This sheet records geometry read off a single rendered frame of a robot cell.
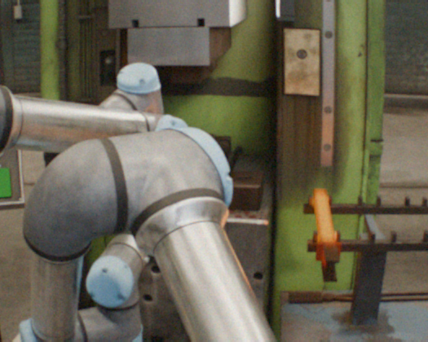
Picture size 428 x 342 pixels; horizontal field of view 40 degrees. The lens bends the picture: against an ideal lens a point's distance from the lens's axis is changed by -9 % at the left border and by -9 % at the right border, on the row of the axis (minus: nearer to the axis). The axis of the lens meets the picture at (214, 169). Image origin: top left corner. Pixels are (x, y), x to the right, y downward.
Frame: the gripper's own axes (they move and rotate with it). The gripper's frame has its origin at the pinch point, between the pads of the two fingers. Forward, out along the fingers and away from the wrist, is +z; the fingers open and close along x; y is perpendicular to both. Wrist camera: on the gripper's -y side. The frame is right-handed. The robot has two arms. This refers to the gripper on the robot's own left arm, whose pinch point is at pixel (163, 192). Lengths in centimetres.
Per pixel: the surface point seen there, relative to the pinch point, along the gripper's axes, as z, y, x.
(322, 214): -0.7, 5.2, 34.7
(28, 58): 313, -484, -312
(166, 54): -17.2, -27.8, -2.2
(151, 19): -25.1, -32.2, -6.0
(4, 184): 0.2, 0.0, -41.6
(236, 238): 17.3, -1.4, 14.9
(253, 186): 10.8, -12.2, 18.1
